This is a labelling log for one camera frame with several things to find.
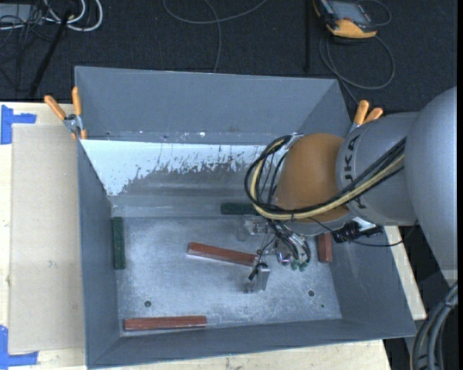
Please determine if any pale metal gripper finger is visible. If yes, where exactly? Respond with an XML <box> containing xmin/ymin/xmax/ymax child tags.
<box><xmin>236</xmin><ymin>217</ymin><xmax>270</xmax><ymax>242</ymax></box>
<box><xmin>245</xmin><ymin>263</ymin><xmax>272</xmax><ymax>294</ymax></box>

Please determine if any dark green flat block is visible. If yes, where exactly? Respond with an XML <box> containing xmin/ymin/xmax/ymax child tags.
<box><xmin>220</xmin><ymin>202</ymin><xmax>260</xmax><ymax>217</ymax></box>
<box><xmin>112</xmin><ymin>216</ymin><xmax>127</xmax><ymax>271</ymax></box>

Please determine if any red-brown flat block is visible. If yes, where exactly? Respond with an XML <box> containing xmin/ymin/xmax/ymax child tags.
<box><xmin>187</xmin><ymin>241</ymin><xmax>259</xmax><ymax>268</ymax></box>
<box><xmin>316</xmin><ymin>232</ymin><xmax>334</xmax><ymax>264</ymax></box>
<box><xmin>123</xmin><ymin>314</ymin><xmax>209</xmax><ymax>331</ymax></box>

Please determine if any grey metal bin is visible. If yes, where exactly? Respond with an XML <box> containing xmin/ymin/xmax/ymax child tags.
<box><xmin>73</xmin><ymin>66</ymin><xmax>418</xmax><ymax>370</ymax></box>

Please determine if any pale flat board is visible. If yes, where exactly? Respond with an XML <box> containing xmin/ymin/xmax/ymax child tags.
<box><xmin>8</xmin><ymin>123</ymin><xmax>87</xmax><ymax>356</ymax></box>

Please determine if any black cylinder on white bracket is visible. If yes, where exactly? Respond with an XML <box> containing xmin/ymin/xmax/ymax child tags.
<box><xmin>330</xmin><ymin>220</ymin><xmax>384</xmax><ymax>245</ymax></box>

